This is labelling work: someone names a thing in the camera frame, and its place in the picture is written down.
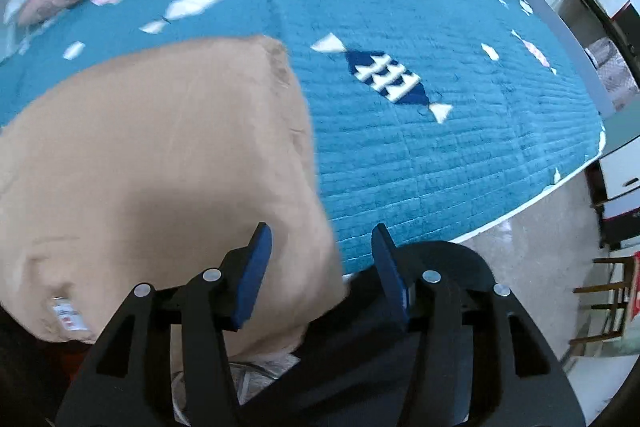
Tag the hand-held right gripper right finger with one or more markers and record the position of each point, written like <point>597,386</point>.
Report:
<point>390,277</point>

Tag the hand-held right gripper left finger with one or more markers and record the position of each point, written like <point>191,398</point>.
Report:
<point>255,277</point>

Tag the tan button coat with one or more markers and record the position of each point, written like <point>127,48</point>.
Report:
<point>150,157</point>

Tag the person's dark trouser leg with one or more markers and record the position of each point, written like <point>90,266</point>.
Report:
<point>350,357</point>

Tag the teal fish print bedspread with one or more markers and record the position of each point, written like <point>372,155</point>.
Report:
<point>400,167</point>

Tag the wooden chair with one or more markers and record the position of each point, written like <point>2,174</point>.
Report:
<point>600,297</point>

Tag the white drawer cabinet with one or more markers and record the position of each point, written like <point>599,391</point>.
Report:
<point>620,172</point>

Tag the patterned chair cover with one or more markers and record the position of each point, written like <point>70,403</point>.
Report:
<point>612,72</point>

